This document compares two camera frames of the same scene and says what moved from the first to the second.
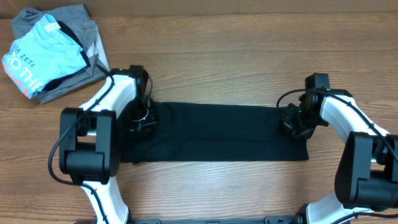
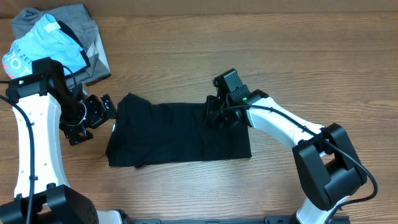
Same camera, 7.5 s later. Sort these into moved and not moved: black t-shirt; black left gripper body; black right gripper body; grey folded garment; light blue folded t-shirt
Moved: black right gripper body; black t-shirt; black left gripper body
Not moved: grey folded garment; light blue folded t-shirt
